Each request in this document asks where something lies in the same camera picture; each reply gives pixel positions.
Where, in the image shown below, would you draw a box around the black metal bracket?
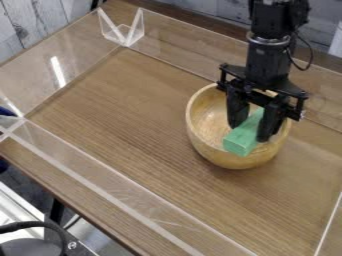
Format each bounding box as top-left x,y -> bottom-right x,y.
44,216 -> 99,256

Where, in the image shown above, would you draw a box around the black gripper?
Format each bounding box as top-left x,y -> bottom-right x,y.
216,63 -> 308,143

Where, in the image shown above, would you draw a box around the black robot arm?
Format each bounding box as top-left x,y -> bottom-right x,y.
216,0 -> 310,142

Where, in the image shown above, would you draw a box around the green rectangular block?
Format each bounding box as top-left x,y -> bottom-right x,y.
221,108 -> 263,157

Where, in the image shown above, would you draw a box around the clear acrylic tray walls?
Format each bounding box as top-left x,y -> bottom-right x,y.
0,3 -> 342,256

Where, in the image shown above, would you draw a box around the black table leg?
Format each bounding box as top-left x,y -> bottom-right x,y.
49,199 -> 65,224

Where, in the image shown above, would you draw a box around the black cable loop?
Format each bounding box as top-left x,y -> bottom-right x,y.
0,220 -> 68,256

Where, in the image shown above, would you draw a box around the light wooden bowl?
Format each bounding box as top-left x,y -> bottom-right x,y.
185,83 -> 291,170

